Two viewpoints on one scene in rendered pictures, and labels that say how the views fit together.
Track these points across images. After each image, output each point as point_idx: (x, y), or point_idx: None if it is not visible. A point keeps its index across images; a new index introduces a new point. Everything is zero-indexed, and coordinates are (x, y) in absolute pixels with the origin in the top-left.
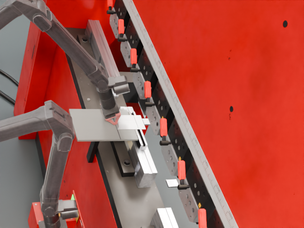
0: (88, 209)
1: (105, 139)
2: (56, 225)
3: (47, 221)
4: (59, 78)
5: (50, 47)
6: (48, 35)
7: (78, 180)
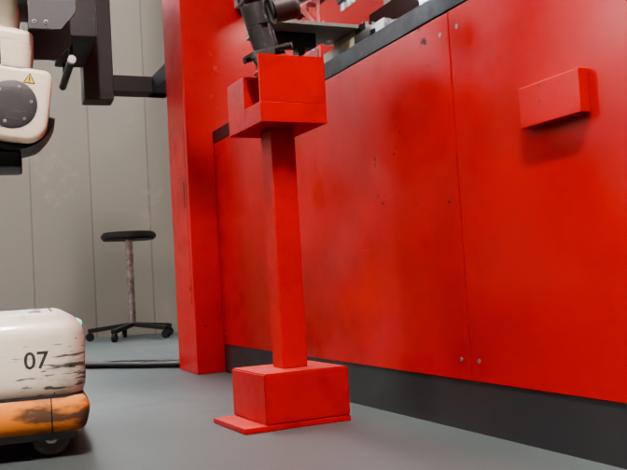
0: (329, 173)
1: (309, 20)
2: (271, 32)
3: (254, 19)
4: (229, 184)
5: (207, 169)
6: (199, 148)
7: (300, 195)
